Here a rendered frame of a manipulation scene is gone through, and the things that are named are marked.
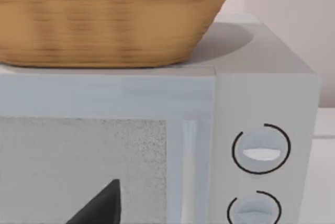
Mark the woven wicker basket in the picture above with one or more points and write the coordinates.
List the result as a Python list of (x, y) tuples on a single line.
[(104, 17)]

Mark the pale microwave oven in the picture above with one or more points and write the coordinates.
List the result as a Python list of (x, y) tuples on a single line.
[(261, 90)]

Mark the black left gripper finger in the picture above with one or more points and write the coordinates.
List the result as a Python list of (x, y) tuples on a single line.
[(104, 205)]

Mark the pale microwave knob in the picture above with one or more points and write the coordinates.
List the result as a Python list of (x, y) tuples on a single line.
[(254, 211), (261, 148)]

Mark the pale microwave door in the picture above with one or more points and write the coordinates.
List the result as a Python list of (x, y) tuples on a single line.
[(104, 98)]

